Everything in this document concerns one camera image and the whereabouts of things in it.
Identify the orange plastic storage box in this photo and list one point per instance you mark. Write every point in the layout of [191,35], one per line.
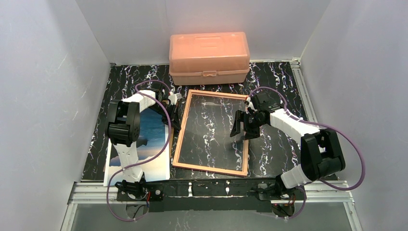
[209,58]

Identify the pink wooden picture frame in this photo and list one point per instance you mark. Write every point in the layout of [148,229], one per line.
[207,167]

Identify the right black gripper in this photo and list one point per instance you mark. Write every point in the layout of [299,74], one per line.
[248,123]

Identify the aluminium front rail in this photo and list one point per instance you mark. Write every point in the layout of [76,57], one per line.
[96,193]

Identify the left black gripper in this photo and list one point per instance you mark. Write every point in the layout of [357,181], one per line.
[172,117]

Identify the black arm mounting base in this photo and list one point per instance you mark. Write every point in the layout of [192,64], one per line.
[256,194]

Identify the aluminium rail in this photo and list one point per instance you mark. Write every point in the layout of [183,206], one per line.
[304,91]
[96,193]

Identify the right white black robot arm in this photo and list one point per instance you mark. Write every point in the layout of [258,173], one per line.
[321,154]

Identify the brown cardboard backing board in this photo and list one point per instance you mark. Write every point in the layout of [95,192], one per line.
[171,137]

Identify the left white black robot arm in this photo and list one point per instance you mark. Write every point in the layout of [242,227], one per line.
[139,129]

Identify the aluminium right side rail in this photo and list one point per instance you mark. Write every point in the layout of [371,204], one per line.
[304,91]

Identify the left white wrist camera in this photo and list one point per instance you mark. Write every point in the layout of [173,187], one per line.
[173,98]

